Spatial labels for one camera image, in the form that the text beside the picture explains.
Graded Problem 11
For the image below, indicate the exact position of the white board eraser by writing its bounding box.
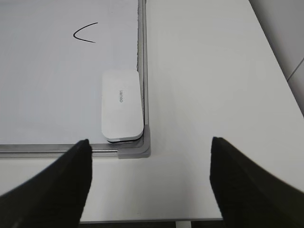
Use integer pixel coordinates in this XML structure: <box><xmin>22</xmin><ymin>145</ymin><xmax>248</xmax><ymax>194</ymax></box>
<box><xmin>101</xmin><ymin>70</ymin><xmax>144</xmax><ymax>143</ymax></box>

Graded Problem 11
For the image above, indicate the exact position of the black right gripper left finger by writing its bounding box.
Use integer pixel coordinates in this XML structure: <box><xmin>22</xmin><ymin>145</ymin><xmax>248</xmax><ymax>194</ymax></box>
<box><xmin>0</xmin><ymin>139</ymin><xmax>93</xmax><ymax>228</ymax></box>

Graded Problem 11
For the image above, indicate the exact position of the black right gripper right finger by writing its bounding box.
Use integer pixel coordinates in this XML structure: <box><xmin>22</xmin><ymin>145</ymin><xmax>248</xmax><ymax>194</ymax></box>
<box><xmin>209</xmin><ymin>137</ymin><xmax>304</xmax><ymax>228</ymax></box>

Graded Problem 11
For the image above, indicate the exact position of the white board with grey frame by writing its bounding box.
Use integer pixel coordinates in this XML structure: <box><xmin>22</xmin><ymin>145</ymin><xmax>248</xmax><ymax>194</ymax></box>
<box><xmin>0</xmin><ymin>0</ymin><xmax>151</xmax><ymax>159</ymax></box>

